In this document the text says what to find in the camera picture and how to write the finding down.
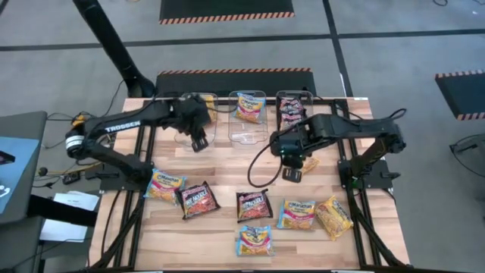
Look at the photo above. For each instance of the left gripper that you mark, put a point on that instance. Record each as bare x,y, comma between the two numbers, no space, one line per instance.
189,113

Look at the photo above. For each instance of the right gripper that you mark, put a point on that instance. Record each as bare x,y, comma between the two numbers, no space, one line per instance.
290,146

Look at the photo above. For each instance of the yellow Maruchan ramen pack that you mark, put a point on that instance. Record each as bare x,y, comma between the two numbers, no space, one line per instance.
311,165
210,110
334,218

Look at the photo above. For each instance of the blue Maruchan beef ramen pack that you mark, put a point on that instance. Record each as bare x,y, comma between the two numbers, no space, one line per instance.
248,109
296,215
163,186
254,241

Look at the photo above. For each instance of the black Maruchan fire noodle pack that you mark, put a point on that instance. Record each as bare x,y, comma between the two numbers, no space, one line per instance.
197,201
291,119
253,206
291,104

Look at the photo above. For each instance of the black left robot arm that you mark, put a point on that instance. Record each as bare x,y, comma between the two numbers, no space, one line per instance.
121,125

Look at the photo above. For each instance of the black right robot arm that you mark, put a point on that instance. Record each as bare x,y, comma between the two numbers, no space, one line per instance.
341,125

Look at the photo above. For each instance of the clear plastic bin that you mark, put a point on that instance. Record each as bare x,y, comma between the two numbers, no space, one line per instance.
212,132
308,96
246,134

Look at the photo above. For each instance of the black hazard-striped floor mat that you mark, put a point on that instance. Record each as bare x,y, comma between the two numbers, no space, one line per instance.
227,7
466,95
235,83

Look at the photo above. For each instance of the yellow power plug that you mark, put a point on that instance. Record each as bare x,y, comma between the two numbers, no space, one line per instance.
79,121

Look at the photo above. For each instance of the black power adapter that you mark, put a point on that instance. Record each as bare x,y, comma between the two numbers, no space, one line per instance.
71,178

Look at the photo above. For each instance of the black desk beam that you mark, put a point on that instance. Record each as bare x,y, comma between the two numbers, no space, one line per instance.
60,212

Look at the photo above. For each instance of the small black round object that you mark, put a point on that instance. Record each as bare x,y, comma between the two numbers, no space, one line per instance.
42,171

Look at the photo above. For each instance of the white paper sheets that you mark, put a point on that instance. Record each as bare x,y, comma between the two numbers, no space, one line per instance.
60,231

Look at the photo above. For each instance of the grey side desk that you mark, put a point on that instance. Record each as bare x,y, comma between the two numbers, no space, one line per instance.
22,125

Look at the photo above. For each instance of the black aluminium table frame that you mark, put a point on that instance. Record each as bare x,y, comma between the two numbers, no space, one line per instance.
223,101

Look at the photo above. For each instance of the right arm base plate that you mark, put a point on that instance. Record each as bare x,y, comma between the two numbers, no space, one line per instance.
379,178

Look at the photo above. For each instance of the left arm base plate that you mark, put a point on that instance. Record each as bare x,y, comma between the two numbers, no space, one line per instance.
110,186

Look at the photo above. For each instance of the black camera pole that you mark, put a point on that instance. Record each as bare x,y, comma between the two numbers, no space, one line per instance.
110,41

